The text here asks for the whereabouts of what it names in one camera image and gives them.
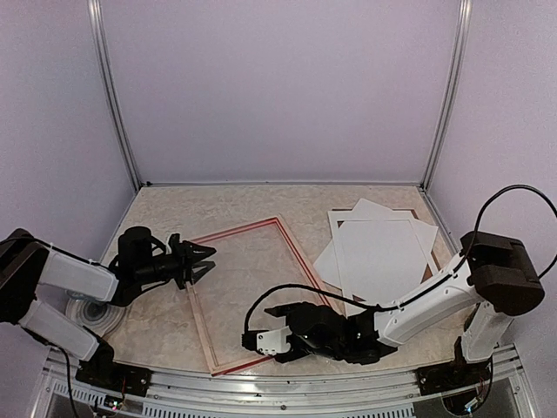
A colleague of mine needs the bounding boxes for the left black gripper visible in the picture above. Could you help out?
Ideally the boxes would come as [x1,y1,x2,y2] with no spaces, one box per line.
[135,239,215,289]

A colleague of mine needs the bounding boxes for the wooden red photo frame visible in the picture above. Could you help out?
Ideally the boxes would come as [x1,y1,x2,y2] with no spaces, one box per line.
[185,215,356,376]

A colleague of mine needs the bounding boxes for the clear acrylic sheet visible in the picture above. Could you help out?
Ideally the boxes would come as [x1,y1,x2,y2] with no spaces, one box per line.
[193,224,336,365]

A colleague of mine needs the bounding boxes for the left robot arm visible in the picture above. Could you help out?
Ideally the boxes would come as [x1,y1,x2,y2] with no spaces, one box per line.
[1,226,217,390]

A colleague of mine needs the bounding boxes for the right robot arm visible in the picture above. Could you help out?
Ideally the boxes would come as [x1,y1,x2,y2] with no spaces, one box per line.
[254,232,545,387]

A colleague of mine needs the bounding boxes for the white photo paper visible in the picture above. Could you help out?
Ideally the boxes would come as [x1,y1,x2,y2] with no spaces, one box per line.
[312,198,440,301]

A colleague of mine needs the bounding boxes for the white round plate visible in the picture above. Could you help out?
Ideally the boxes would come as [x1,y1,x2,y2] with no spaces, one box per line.
[65,291,127,337]

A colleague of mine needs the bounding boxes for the brown backing board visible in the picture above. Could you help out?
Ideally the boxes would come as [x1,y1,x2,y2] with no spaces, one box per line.
[334,207,439,304]

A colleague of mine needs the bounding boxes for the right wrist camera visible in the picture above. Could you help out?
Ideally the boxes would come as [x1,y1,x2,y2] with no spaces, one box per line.
[241,327,292,356]

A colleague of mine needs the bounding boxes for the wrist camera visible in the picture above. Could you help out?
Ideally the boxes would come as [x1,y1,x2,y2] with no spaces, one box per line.
[167,233,180,253]
[241,327,292,356]

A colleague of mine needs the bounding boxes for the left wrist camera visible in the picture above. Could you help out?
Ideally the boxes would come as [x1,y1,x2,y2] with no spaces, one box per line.
[167,233,180,253]

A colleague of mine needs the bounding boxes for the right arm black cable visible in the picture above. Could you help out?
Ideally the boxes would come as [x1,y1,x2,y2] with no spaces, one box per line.
[243,185,557,345]

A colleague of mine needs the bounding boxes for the aluminium front rail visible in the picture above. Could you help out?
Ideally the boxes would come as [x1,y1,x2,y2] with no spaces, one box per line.
[41,346,530,418]

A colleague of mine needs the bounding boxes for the left aluminium post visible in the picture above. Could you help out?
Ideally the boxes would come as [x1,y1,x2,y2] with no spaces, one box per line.
[87,0,143,193]

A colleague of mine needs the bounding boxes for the aluminium post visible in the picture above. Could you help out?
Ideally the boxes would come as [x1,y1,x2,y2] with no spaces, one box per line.
[420,0,473,193]
[87,0,143,193]

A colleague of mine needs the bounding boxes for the right aluminium post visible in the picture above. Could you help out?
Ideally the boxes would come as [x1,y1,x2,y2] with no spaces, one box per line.
[420,0,473,193]

